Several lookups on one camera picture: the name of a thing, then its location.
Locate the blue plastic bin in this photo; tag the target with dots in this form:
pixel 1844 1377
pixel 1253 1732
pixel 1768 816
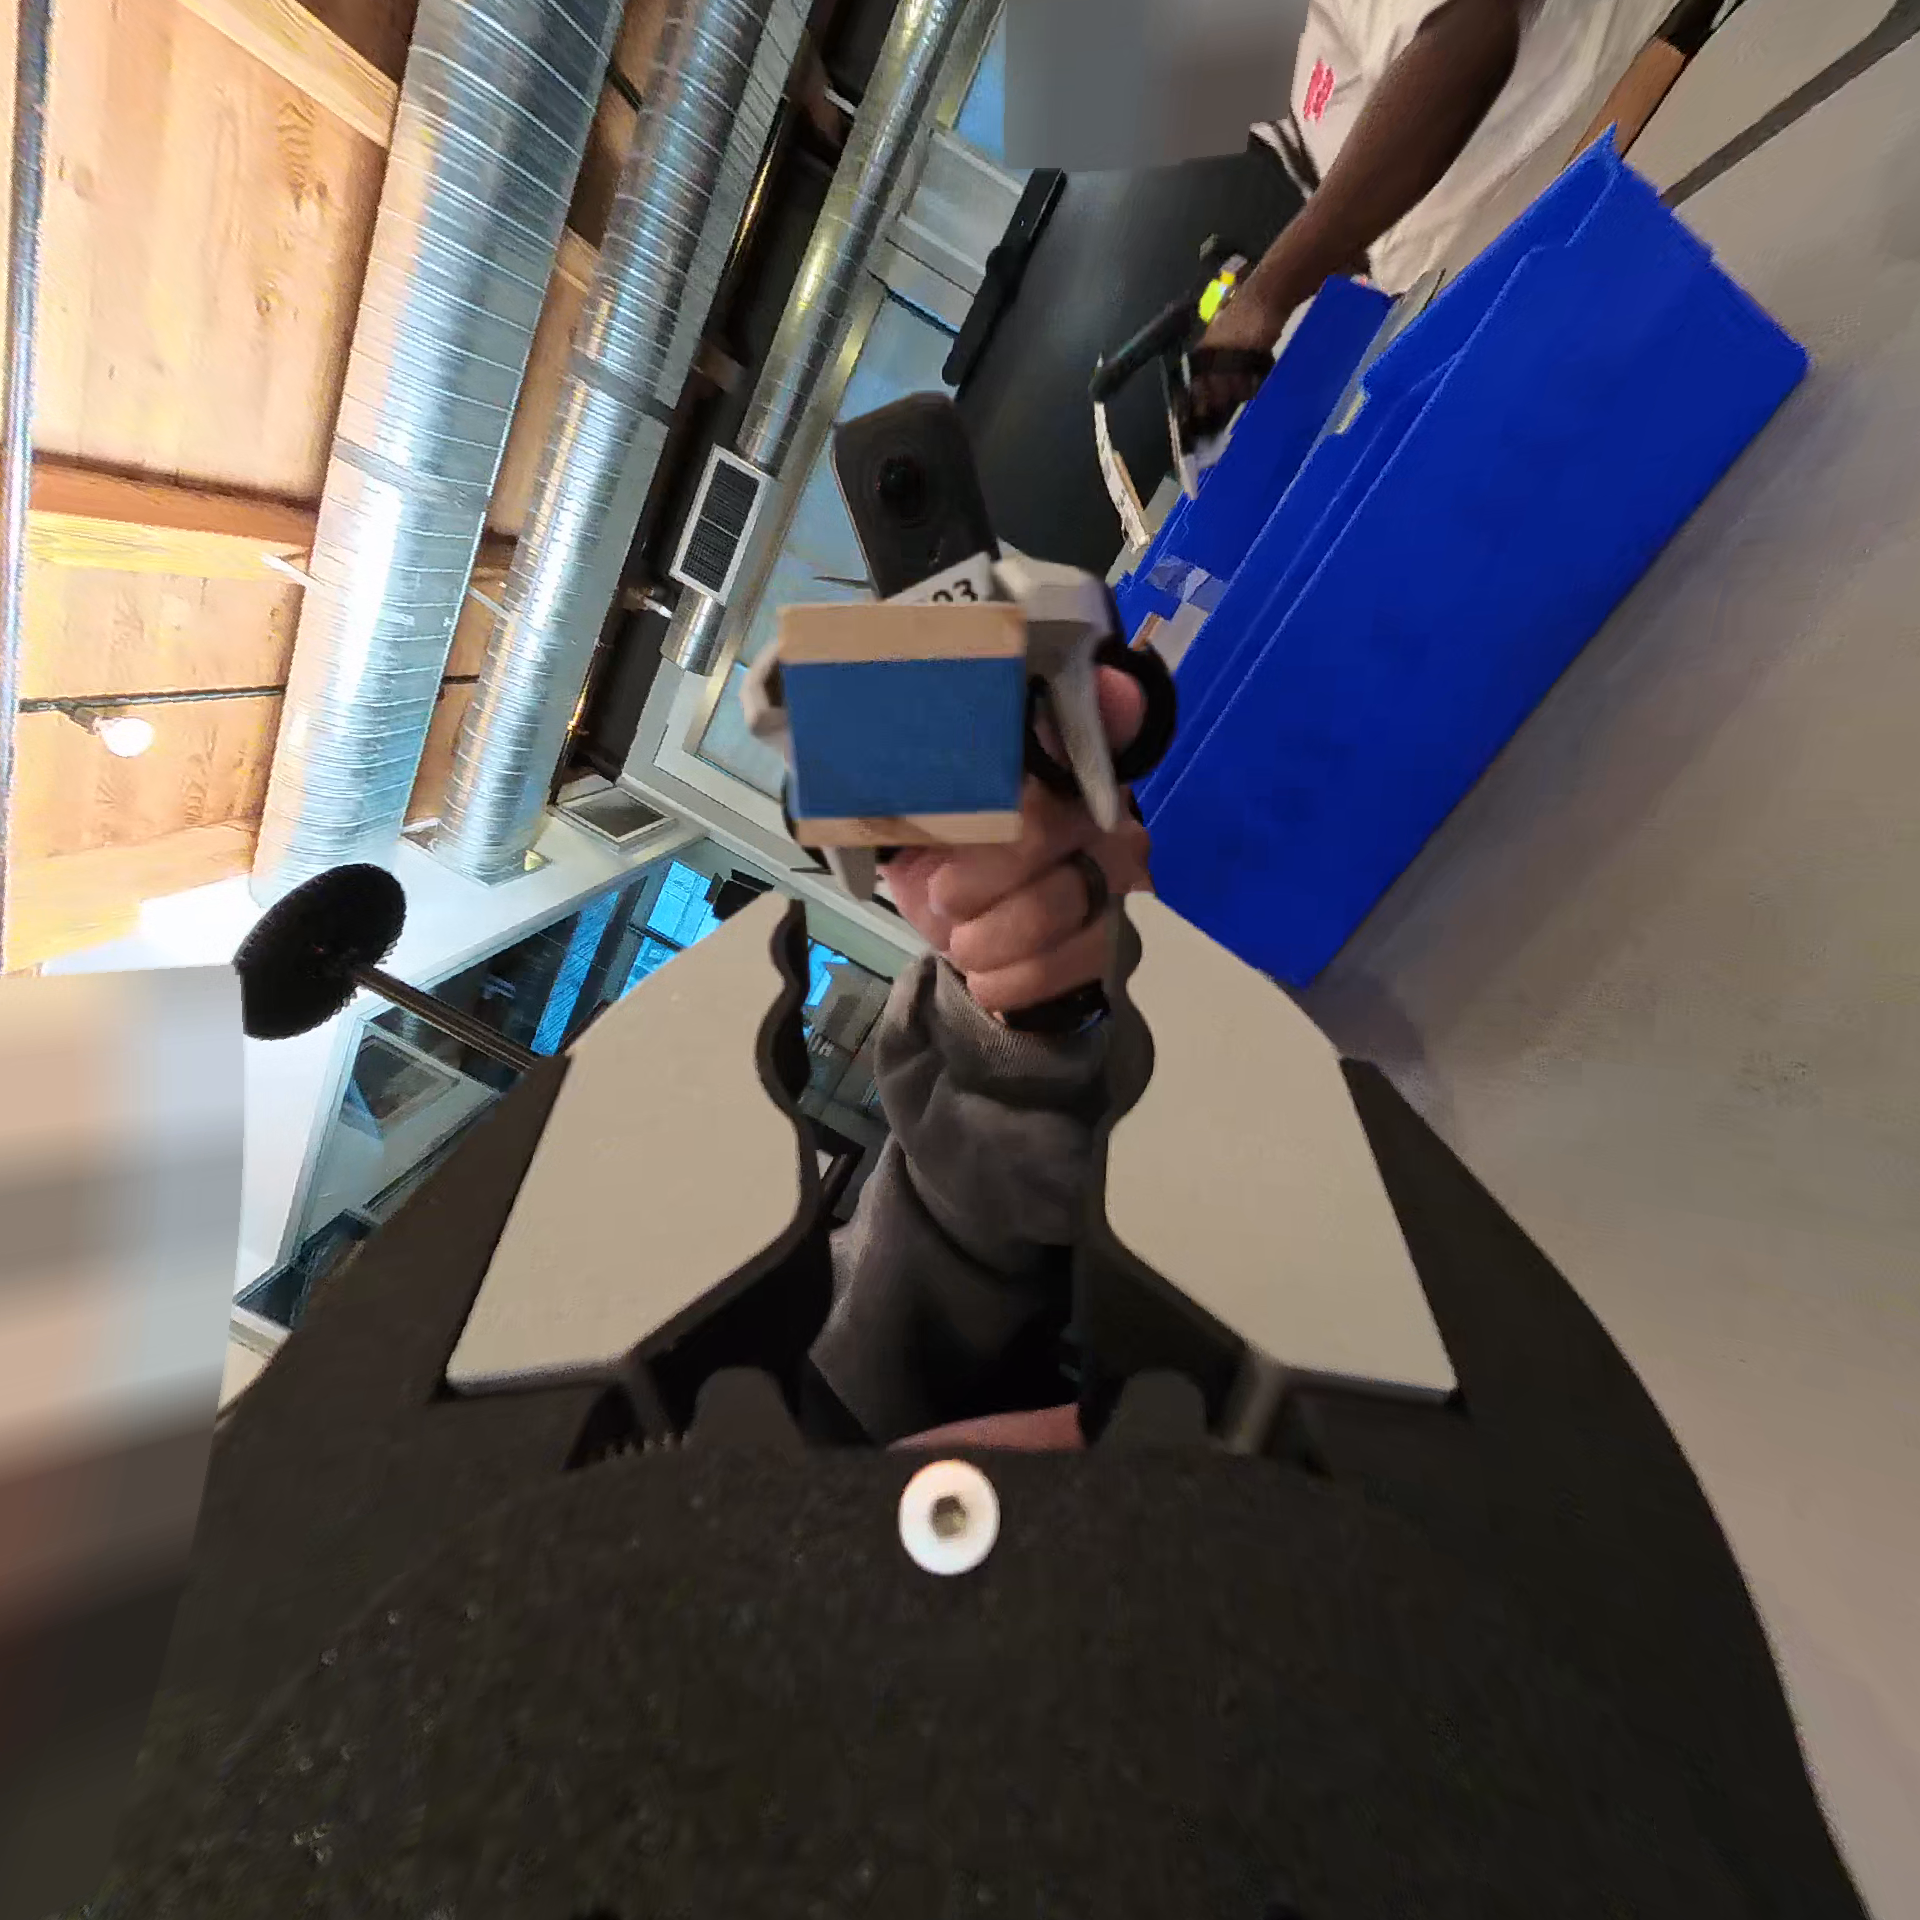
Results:
pixel 1425 600
pixel 1290 402

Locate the wooden cube blue stripe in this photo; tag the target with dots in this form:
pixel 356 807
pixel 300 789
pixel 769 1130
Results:
pixel 903 734

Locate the silver ventilation duct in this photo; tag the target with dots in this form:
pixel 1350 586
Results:
pixel 434 376
pixel 600 449
pixel 841 222

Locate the ceiling spot lamp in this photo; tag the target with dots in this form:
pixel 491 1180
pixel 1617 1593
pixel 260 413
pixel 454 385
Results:
pixel 127 734

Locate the black monitor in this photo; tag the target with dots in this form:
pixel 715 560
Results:
pixel 1052 376

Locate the person's left hand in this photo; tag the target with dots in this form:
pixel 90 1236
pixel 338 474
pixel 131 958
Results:
pixel 1022 928

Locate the person's left forearm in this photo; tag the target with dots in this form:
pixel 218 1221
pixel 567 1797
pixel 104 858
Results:
pixel 960 1171

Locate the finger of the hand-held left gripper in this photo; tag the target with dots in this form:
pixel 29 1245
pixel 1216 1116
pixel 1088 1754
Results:
pixel 763 701
pixel 1078 707

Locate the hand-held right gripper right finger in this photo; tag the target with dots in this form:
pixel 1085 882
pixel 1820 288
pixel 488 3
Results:
pixel 1273 1217

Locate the white vent grille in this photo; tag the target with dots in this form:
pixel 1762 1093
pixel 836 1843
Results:
pixel 719 527

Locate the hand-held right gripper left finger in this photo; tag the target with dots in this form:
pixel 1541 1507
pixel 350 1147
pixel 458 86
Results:
pixel 643 1202

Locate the small yellow object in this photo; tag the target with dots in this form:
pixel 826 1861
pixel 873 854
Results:
pixel 1220 288

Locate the black round disc pole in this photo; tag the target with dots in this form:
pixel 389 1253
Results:
pixel 324 953

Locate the grey desk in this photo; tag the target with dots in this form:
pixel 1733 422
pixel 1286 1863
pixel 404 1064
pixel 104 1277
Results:
pixel 1649 1050

